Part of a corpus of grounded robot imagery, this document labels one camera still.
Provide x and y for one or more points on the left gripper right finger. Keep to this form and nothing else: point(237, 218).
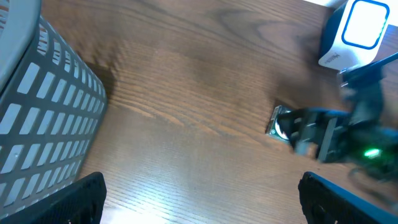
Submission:
point(323, 201)

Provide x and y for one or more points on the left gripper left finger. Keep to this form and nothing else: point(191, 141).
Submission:
point(80, 202)

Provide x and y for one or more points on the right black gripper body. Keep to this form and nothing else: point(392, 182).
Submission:
point(355, 136)

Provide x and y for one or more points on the green Zam-Buk box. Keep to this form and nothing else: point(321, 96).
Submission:
point(273, 128)

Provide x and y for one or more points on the white barcode scanner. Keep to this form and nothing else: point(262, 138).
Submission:
point(353, 34)

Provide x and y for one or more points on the grey plastic shopping basket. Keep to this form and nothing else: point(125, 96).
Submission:
point(51, 107)

